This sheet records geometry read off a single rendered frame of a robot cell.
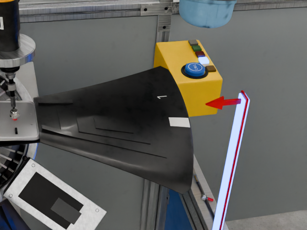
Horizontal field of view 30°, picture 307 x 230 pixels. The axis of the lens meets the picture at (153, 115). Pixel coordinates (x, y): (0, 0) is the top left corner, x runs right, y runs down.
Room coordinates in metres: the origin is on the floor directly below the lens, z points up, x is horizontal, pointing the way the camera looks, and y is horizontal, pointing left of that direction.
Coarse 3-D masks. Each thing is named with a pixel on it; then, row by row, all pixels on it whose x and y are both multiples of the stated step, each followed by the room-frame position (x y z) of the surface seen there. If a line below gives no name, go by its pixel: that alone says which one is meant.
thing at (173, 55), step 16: (160, 48) 1.05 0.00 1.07; (176, 48) 1.06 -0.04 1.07; (160, 64) 1.03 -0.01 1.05; (176, 64) 0.99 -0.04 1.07; (208, 64) 1.01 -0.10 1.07; (176, 80) 0.94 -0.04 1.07; (192, 80) 0.94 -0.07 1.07; (208, 80) 0.95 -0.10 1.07; (192, 96) 0.94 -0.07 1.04; (208, 96) 0.95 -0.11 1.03; (192, 112) 0.94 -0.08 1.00; (208, 112) 0.95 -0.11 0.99
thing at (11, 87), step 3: (9, 81) 0.63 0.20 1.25; (12, 81) 0.63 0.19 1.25; (9, 84) 0.62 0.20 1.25; (12, 84) 0.62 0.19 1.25; (15, 84) 0.63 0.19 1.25; (9, 87) 0.62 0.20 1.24; (12, 87) 0.62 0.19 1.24; (15, 87) 0.63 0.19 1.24; (12, 90) 0.62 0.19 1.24; (12, 93) 0.63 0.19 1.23; (12, 96) 0.63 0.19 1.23; (12, 99) 0.63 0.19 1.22; (12, 102) 0.63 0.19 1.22; (15, 102) 0.63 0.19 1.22; (12, 105) 0.63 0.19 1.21; (15, 105) 0.63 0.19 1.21
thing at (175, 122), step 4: (172, 120) 0.69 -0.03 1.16; (176, 120) 0.69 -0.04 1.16; (180, 120) 0.69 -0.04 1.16; (184, 120) 0.69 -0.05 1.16; (188, 120) 0.69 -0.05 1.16; (172, 124) 0.68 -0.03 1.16; (176, 124) 0.68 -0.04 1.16; (180, 124) 0.68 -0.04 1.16; (184, 124) 0.69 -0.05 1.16; (188, 124) 0.69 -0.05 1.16
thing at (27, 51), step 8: (24, 40) 0.64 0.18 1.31; (32, 40) 0.65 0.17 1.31; (24, 48) 0.62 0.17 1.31; (32, 48) 0.63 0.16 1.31; (0, 56) 0.60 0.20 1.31; (8, 56) 0.60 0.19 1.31; (16, 56) 0.60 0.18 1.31; (24, 56) 0.61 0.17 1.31; (32, 56) 0.62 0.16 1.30; (0, 64) 0.59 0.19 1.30; (8, 64) 0.59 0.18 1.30; (16, 64) 0.60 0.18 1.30
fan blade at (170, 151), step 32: (64, 96) 0.69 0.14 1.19; (96, 96) 0.70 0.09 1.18; (128, 96) 0.72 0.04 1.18; (64, 128) 0.62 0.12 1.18; (96, 128) 0.63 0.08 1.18; (128, 128) 0.65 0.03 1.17; (160, 128) 0.67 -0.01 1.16; (96, 160) 0.58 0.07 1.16; (128, 160) 0.60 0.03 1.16; (160, 160) 0.61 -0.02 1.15; (192, 160) 0.63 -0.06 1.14
